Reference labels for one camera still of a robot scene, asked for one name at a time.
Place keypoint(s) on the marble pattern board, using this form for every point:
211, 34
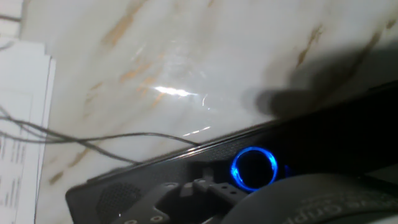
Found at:
186, 46

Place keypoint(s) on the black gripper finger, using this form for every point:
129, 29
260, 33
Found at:
146, 205

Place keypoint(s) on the blue lit volume knob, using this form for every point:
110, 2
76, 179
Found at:
237, 169

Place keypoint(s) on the white printed paper sheets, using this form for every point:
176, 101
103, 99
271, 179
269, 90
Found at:
18, 93

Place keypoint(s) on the black speaker bar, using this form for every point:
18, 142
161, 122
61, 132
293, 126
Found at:
311, 130

